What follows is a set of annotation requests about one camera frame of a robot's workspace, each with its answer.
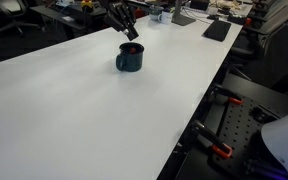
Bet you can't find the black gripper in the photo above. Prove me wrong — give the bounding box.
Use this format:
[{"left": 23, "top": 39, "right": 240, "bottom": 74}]
[{"left": 103, "top": 0, "right": 140, "bottom": 42}]

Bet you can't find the red box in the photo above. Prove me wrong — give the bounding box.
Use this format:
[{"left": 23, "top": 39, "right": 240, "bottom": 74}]
[{"left": 132, "top": 8, "right": 148, "bottom": 19}]

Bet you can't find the dark green enamel mug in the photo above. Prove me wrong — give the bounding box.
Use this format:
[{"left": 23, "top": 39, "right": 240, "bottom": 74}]
[{"left": 115, "top": 41, "right": 145, "bottom": 73}]

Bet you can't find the yellow and red toy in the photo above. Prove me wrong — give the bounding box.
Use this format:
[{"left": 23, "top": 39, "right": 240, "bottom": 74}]
[{"left": 80, "top": 0, "right": 94, "bottom": 14}]

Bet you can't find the white mug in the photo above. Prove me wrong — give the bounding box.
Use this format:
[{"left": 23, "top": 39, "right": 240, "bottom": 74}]
[{"left": 157, "top": 10, "right": 174, "bottom": 25}]

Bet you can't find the black side desk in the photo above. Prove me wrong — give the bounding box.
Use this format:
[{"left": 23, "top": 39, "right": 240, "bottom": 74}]
[{"left": 29, "top": 0, "right": 132, "bottom": 39}]

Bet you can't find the grey monitor stand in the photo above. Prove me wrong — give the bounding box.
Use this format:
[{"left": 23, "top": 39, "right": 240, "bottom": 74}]
[{"left": 171, "top": 0, "right": 197, "bottom": 27}]

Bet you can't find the black computer mouse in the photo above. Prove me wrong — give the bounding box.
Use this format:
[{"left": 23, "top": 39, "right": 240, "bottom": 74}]
[{"left": 206, "top": 13, "right": 220, "bottom": 21}]

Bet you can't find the black flat pad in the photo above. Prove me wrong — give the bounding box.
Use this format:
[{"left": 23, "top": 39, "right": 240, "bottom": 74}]
[{"left": 202, "top": 19, "right": 232, "bottom": 43}]

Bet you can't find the black box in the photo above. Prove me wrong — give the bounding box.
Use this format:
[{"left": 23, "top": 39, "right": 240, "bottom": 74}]
[{"left": 227, "top": 13, "right": 248, "bottom": 26}]

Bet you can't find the black office chair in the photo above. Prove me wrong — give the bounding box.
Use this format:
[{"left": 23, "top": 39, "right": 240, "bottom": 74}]
[{"left": 0, "top": 0, "right": 40, "bottom": 36}]

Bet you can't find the grey office chair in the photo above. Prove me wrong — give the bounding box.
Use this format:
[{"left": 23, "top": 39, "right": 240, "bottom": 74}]
[{"left": 230, "top": 0, "right": 288, "bottom": 61}]

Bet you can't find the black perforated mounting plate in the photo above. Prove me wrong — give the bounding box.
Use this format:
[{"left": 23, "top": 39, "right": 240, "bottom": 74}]
[{"left": 212, "top": 94, "right": 282, "bottom": 179}]

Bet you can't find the black clamp with orange handle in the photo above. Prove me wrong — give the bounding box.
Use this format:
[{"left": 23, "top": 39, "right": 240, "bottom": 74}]
[
  {"left": 207, "top": 83, "right": 244, "bottom": 106},
  {"left": 191, "top": 120, "right": 234, "bottom": 160}
]

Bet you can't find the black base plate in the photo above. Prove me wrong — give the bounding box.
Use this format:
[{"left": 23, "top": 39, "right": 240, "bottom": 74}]
[{"left": 175, "top": 72, "right": 288, "bottom": 180}]

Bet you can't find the black mount bracket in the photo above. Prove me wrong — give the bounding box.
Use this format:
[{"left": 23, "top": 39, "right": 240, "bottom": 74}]
[{"left": 251, "top": 105, "right": 278, "bottom": 124}]

